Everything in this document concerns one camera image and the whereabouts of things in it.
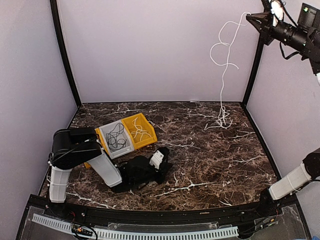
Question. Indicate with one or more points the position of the yellow bin near front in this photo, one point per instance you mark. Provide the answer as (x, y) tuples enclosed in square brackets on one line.
[(99, 140)]

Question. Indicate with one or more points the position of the left black frame post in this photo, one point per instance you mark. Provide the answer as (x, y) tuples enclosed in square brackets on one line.
[(63, 52)]

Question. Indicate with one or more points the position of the black frame post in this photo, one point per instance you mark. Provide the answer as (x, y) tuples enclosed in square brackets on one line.
[(256, 62), (63, 52)]

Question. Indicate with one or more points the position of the yellow bin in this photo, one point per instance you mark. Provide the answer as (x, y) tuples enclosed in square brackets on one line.
[(140, 131), (99, 140)]

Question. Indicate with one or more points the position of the black front rail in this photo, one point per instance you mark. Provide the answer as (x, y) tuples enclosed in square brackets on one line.
[(97, 216)]

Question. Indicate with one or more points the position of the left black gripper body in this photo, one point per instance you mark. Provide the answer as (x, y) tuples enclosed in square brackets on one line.
[(163, 172)]

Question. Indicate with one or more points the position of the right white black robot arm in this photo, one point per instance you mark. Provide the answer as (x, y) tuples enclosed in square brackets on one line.
[(303, 36)]

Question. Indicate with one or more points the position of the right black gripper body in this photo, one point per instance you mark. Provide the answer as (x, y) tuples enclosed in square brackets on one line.
[(269, 36)]

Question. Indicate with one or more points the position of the white plastic bin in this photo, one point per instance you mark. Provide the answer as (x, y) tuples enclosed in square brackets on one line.
[(115, 139)]

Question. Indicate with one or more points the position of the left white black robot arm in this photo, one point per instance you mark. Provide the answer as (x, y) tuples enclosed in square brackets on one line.
[(76, 146)]

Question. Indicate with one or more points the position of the yellow bin near back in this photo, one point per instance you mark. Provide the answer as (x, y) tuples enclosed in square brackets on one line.
[(140, 131)]

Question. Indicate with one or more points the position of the small circuit board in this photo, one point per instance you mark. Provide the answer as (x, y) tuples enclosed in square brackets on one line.
[(81, 230)]

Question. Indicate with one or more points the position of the white slotted cable duct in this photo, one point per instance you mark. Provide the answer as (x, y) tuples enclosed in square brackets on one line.
[(139, 232)]

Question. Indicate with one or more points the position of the right black frame post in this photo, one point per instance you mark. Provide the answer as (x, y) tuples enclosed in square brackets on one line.
[(256, 62)]

